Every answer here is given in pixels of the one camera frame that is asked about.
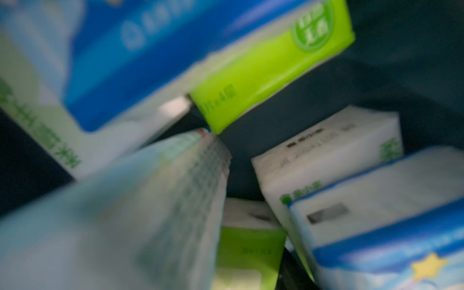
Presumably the green white tissue pack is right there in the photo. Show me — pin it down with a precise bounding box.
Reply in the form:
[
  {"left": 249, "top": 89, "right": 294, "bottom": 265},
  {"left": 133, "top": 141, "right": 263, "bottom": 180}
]
[{"left": 251, "top": 106, "right": 404, "bottom": 234}]

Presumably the blue star tissue pack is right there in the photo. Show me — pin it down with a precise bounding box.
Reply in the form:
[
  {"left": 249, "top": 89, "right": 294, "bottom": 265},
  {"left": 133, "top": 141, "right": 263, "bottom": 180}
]
[{"left": 289, "top": 146, "right": 464, "bottom": 290}]

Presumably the blue white tissue pack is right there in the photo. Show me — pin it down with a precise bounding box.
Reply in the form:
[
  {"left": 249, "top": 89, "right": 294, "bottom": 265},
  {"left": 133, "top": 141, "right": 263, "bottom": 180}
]
[{"left": 1, "top": 1, "right": 311, "bottom": 179}]

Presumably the teal red patterned tissue pack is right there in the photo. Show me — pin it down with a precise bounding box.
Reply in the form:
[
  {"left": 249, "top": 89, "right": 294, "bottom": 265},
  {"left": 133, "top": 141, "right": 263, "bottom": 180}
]
[{"left": 1, "top": 129, "right": 232, "bottom": 290}]

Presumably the blue plastic storage box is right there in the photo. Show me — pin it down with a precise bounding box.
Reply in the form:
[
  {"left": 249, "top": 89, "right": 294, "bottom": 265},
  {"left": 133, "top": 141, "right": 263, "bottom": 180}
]
[{"left": 0, "top": 0, "right": 464, "bottom": 290}]

